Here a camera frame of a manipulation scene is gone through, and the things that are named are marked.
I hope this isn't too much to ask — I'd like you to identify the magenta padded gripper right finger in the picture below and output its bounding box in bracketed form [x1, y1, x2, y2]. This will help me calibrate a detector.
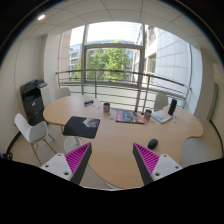
[133, 143, 182, 185]

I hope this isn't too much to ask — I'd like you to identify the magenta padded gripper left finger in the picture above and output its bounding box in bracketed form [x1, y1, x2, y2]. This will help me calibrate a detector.
[41, 143, 92, 185]

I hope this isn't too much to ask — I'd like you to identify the black computer mouse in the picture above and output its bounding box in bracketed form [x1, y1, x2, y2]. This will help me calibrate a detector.
[148, 139, 158, 150]

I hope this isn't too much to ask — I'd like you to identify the black mouse pad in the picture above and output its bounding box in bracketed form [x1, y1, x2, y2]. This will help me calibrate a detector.
[63, 116, 100, 139]

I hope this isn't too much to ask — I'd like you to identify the white chair left front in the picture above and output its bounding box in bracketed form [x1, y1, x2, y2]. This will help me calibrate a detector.
[14, 113, 55, 160]

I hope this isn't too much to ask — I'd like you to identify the white chair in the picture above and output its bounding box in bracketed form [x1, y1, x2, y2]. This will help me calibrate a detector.
[14, 113, 55, 160]
[55, 88, 71, 99]
[154, 93, 168, 111]

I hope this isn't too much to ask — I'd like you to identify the light blue book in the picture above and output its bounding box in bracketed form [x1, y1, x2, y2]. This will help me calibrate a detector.
[151, 110, 173, 123]

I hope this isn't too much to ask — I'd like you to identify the dark mug right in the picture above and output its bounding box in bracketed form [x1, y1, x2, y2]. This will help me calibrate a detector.
[144, 109, 152, 119]

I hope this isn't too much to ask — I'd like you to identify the dark mug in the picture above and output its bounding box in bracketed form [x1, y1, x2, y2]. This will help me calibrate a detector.
[144, 109, 152, 119]
[103, 102, 110, 112]

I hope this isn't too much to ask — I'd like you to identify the wooden table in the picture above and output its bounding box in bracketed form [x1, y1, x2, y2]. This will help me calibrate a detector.
[43, 95, 203, 189]

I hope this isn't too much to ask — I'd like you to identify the red magazine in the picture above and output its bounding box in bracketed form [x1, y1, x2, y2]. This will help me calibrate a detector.
[116, 110, 144, 124]

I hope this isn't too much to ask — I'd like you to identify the black cylindrical bottle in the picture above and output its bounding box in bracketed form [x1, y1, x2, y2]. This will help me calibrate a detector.
[168, 99, 177, 115]

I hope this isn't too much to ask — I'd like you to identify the small black box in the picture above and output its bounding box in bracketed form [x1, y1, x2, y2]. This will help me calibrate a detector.
[84, 99, 94, 107]

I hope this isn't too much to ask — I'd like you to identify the white chair back right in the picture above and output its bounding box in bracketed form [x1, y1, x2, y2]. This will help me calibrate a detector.
[154, 93, 168, 111]

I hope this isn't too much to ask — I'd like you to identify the dark mug left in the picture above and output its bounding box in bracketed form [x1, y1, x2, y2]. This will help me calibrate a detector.
[103, 102, 110, 112]

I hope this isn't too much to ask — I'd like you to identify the white chair back left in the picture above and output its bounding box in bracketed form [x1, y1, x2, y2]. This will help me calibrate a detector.
[55, 88, 71, 99]

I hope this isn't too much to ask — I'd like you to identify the black office printer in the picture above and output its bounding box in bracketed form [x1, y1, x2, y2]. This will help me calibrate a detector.
[20, 79, 47, 125]

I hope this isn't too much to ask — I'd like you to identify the metal balcony railing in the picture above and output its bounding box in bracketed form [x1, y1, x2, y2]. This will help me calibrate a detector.
[56, 69, 190, 112]

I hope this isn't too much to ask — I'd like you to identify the ceiling light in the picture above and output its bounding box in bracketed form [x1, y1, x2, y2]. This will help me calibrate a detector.
[38, 14, 46, 21]

